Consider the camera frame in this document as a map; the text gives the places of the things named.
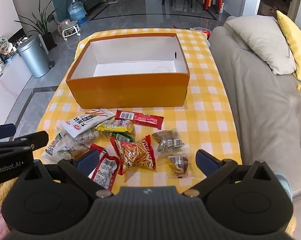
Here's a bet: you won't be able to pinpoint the red silver chip bag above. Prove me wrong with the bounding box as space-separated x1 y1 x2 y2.
89 144 120 191

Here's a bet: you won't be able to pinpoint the white printed snack bag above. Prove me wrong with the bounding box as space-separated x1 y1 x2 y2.
41 139 89 163

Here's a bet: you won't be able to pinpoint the clear pastry snack bag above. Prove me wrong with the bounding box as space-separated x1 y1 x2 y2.
167 153 193 179

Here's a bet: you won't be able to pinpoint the clear tray white balls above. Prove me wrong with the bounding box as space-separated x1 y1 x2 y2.
55 128 100 144

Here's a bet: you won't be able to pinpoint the white breadstick snack packet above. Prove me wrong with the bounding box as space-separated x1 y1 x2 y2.
60 108 115 138

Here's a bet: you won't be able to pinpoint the green snack stick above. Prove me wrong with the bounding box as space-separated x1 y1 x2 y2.
103 132 135 142

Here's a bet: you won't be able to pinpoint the red fries snack bag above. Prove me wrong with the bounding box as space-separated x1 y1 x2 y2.
110 135 156 175

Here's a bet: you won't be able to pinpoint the clear nut snack bag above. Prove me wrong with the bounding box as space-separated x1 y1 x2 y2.
152 129 185 152

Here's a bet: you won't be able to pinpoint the yellow white snack packet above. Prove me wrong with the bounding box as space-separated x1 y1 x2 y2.
95 120 134 133

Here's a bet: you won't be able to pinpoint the red barcode snack bar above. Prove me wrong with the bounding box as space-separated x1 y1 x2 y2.
115 110 164 129

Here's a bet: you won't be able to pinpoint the white tv cabinet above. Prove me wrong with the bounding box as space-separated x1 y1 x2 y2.
0 55 32 125

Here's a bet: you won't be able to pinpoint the yellow checkered tablecloth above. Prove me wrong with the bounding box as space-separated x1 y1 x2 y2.
0 28 243 210

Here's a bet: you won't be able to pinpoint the grey sofa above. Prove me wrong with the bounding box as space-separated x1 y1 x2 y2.
210 15 301 197

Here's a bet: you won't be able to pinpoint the silver pedal trash can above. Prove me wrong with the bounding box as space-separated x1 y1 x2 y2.
18 36 55 78

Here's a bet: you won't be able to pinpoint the orange cardboard box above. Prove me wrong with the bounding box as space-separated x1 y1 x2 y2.
66 29 190 109

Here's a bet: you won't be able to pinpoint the white rolling stool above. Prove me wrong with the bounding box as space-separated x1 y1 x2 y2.
58 19 81 41

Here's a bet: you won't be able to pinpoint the potted green plant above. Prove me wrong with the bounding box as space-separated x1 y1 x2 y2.
15 0 57 51

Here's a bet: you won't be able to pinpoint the blue water jug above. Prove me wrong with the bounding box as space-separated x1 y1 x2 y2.
68 0 86 24

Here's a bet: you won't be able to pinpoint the snack basket behind table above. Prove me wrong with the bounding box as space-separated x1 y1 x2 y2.
190 27 211 38

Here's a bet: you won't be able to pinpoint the beige cushion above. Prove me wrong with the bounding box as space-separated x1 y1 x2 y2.
226 15 296 75

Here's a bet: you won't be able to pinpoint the yellow cushion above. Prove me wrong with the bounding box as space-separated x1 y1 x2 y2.
276 10 301 81

